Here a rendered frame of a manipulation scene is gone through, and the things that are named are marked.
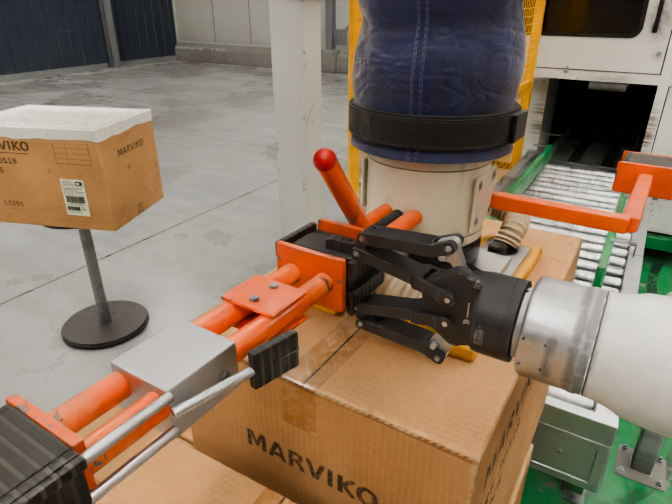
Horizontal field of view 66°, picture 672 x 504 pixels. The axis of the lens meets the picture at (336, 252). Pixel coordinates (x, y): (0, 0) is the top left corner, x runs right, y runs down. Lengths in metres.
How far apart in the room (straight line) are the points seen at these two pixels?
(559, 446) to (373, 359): 0.85
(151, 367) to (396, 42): 0.44
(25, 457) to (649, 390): 0.40
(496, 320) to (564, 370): 0.06
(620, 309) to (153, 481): 0.53
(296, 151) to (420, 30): 1.64
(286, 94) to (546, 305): 1.85
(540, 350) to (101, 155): 1.88
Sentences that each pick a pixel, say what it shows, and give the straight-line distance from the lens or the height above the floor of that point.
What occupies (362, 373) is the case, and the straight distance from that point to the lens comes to 0.61.
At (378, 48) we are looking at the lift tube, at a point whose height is 1.40.
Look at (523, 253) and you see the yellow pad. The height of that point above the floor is 1.09.
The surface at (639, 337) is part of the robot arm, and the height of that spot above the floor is 1.24.
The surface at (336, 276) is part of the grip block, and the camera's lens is 0.51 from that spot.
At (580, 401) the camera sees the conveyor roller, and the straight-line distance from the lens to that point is 1.49.
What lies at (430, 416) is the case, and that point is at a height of 1.07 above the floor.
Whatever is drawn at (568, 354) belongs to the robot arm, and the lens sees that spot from 0.44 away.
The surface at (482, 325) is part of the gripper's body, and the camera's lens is 0.46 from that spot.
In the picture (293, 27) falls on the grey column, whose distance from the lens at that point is 2.15.
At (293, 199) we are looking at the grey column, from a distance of 2.31.
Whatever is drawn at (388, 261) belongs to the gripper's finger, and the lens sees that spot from 0.50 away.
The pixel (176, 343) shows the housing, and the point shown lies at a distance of 0.42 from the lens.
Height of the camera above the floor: 1.46
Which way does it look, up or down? 26 degrees down
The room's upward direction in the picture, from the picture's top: straight up
